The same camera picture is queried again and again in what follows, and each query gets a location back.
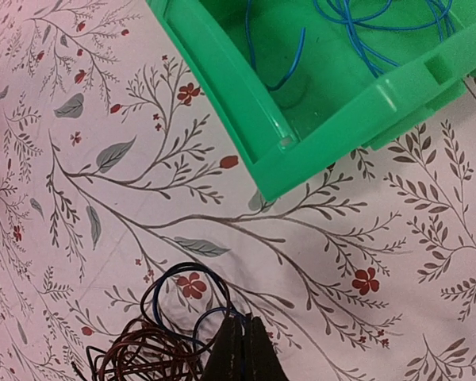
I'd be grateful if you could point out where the tangled dark cable pile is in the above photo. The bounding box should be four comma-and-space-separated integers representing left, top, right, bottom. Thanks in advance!
69, 261, 233, 381

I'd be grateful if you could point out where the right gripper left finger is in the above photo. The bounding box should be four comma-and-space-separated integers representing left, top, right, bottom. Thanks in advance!
202, 317, 242, 381

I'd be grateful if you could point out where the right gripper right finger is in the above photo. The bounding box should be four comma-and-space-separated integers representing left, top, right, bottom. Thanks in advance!
244, 314, 288, 381

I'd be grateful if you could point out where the floral table mat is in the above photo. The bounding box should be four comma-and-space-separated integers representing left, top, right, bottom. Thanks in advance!
0, 1, 476, 380

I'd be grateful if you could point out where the green bin right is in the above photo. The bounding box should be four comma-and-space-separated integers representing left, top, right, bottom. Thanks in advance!
149, 1, 476, 200

